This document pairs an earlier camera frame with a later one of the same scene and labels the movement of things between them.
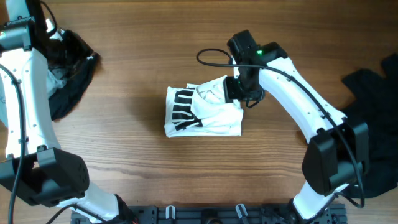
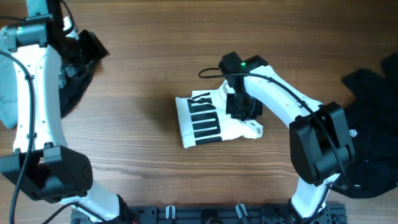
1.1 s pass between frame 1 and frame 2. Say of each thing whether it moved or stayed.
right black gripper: moved
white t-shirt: moved
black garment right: stayed
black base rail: stayed
